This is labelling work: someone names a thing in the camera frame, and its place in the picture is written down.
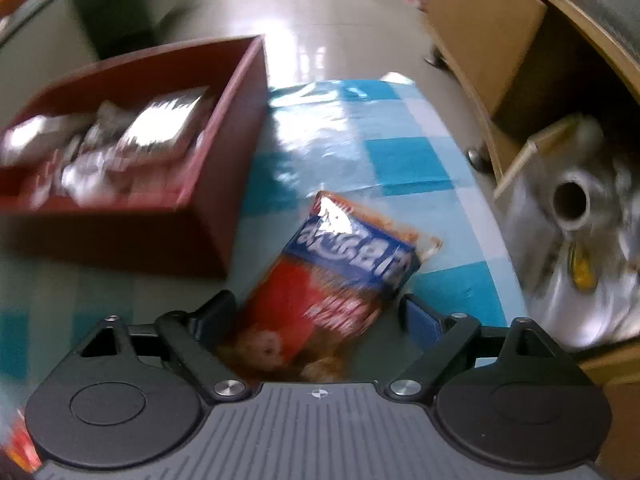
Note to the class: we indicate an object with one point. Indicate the blue checked tablecloth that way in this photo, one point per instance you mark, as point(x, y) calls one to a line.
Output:
point(400, 160)

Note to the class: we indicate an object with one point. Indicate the blue red snack packet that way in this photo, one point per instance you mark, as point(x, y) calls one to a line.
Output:
point(340, 270)

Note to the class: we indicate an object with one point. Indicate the silver red-striped snack packet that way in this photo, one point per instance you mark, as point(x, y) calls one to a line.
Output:
point(160, 125)

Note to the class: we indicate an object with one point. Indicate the red cardboard box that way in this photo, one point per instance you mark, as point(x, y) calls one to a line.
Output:
point(150, 240)

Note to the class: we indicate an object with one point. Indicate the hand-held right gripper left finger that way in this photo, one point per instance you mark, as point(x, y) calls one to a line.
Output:
point(212, 322)

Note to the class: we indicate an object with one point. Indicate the grey sideboard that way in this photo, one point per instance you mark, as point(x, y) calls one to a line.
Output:
point(40, 35)

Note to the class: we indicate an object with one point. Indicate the silver metal kettle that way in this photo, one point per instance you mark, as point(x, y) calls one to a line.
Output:
point(590, 280)

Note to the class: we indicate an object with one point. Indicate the white red-edged snack packet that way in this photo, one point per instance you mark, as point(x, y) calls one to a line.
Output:
point(40, 137)

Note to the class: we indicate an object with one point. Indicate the crinkled silver snack packet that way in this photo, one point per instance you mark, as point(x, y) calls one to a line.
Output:
point(92, 175)

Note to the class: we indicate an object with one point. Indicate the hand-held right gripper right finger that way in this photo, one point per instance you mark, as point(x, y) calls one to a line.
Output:
point(422, 322)

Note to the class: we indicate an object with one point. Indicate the wooden cabinet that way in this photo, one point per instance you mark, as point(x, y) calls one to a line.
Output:
point(480, 25)

